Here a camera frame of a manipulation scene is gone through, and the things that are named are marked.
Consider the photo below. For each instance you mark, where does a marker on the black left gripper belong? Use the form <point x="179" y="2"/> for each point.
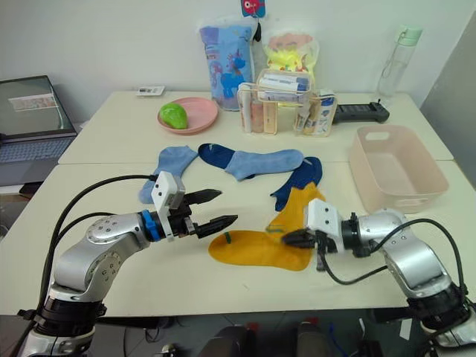
<point x="184" y="223"/>

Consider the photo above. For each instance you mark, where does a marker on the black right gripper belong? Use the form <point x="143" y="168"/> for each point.
<point x="325" y="246"/>

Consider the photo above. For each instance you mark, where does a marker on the yellow sock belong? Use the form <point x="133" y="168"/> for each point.
<point x="297" y="208"/>
<point x="256" y="251"/>

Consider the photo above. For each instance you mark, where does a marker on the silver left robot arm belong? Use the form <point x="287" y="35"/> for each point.
<point x="93" y="253"/>

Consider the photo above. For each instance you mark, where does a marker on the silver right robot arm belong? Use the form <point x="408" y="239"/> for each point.
<point x="409" y="253"/>

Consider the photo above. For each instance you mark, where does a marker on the pink plastic container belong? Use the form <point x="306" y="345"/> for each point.
<point x="398" y="171"/>

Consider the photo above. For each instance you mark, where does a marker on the dark blue sock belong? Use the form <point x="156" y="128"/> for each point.
<point x="301" y="178"/>

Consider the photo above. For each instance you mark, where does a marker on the light blue sock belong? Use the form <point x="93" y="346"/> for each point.
<point x="169" y="163"/>
<point x="260" y="161"/>

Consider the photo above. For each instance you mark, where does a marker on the pink plate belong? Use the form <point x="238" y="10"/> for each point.
<point x="201" y="111"/>

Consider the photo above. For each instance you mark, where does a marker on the green toy fruit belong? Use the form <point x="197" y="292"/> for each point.
<point x="173" y="116"/>

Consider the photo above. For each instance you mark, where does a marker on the dark rounded shape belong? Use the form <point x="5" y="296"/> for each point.
<point x="234" y="342"/>
<point x="313" y="340"/>

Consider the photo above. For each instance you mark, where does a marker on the pink bottle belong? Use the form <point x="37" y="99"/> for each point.
<point x="257" y="117"/>

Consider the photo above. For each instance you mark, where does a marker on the clear acrylic organiser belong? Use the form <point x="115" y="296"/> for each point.
<point x="286" y="111"/>

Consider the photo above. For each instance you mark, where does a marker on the white bottle blue label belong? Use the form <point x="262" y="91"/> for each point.
<point x="324" y="113"/>

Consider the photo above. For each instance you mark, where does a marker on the small white card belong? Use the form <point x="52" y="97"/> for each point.
<point x="150" y="90"/>

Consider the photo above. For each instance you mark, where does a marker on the white blue tube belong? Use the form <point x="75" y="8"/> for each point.
<point x="282" y="96"/>
<point x="284" y="82"/>

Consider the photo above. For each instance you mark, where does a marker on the black handheld device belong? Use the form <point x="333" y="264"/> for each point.
<point x="362" y="111"/>

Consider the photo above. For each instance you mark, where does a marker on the blue unicorn print bag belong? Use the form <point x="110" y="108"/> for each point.
<point x="227" y="63"/>

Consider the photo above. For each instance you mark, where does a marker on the clear bag of yellow toys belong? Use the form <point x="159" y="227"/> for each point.
<point x="292" y="52"/>

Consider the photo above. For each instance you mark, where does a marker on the small black hanging toy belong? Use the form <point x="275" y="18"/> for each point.
<point x="258" y="33"/>

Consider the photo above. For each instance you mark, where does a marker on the grey laptop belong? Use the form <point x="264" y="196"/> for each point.
<point x="33" y="122"/>

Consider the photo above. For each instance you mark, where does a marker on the clear bottle green lid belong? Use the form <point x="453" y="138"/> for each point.
<point x="399" y="63"/>

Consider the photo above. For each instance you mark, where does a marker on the blue red hanging tag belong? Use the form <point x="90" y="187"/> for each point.
<point x="254" y="7"/>

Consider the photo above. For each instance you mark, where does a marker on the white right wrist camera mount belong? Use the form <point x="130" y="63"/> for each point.
<point x="323" y="219"/>

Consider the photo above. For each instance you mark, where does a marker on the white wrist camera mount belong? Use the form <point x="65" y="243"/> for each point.
<point x="323" y="219"/>
<point x="163" y="189"/>

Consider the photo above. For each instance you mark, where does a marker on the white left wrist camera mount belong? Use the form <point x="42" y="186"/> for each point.
<point x="163" y="189"/>

